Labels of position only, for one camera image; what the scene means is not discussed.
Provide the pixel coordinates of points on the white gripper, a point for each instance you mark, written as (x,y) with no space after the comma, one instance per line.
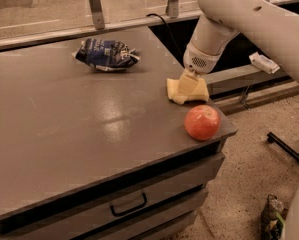
(199,61)

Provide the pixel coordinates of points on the yellow sponge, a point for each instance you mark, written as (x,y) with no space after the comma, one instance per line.
(183,90)

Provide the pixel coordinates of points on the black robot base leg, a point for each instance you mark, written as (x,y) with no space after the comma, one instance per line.
(272,138)

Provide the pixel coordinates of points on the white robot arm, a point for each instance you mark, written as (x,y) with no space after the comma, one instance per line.
(272,29)

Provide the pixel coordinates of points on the blue chip bag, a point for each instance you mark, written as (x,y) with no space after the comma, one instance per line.
(106,55)

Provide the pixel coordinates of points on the bag of snacks on floor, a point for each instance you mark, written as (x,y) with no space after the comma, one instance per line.
(272,219)

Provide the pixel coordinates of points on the red apple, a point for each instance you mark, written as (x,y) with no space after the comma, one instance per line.
(202,122)

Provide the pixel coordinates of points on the grey metal ledge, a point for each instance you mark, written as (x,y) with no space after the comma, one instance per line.
(235,78)

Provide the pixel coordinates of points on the white packet on ledge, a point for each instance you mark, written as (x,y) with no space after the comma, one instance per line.
(263,63)

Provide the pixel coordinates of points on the grey drawer cabinet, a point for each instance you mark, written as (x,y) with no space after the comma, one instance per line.
(72,140)

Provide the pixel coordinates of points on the middle metal bracket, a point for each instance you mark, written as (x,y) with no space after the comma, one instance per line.
(172,9)

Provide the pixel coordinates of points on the black drawer handle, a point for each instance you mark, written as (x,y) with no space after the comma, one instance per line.
(128,204)

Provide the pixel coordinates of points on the left metal bracket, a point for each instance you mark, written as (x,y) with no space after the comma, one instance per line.
(97,14)

